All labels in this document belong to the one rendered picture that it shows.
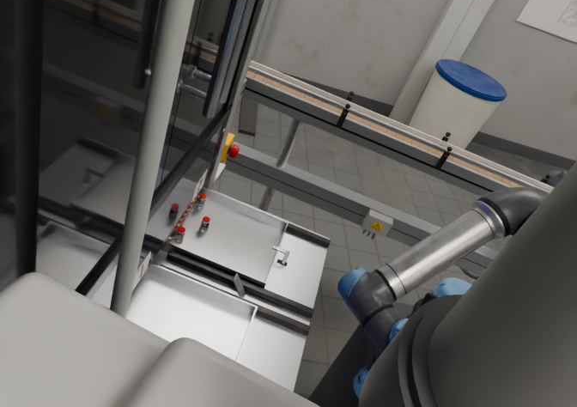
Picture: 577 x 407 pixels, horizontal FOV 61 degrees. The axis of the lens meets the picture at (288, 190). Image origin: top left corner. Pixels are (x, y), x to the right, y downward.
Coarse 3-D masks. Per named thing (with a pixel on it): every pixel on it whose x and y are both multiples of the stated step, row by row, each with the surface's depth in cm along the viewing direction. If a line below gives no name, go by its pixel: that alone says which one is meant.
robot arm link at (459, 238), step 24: (504, 192) 103; (528, 192) 101; (480, 216) 102; (504, 216) 100; (432, 240) 101; (456, 240) 100; (480, 240) 101; (384, 264) 102; (408, 264) 99; (432, 264) 99; (360, 288) 98; (384, 288) 98; (408, 288) 99; (360, 312) 97
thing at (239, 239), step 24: (192, 216) 140; (216, 216) 143; (240, 216) 147; (264, 216) 147; (168, 240) 130; (192, 240) 133; (216, 240) 136; (240, 240) 139; (264, 240) 142; (216, 264) 126; (240, 264) 132; (264, 264) 135
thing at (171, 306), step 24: (144, 288) 116; (168, 288) 119; (192, 288) 120; (144, 312) 112; (168, 312) 114; (192, 312) 116; (216, 312) 118; (240, 312) 120; (168, 336) 109; (192, 336) 111; (216, 336) 113; (240, 336) 115
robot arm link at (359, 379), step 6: (372, 360) 97; (366, 366) 99; (372, 366) 96; (360, 372) 97; (366, 372) 96; (354, 378) 98; (360, 378) 96; (354, 384) 97; (360, 384) 96; (354, 390) 98; (360, 390) 96
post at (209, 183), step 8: (264, 0) 114; (264, 8) 118; (256, 24) 117; (256, 32) 119; (256, 40) 124; (248, 48) 120; (248, 56) 123; (248, 64) 128; (240, 80) 126; (240, 88) 131; (232, 112) 133; (232, 120) 139; (224, 136) 137; (224, 144) 143; (216, 160) 141; (216, 168) 147; (208, 184) 146
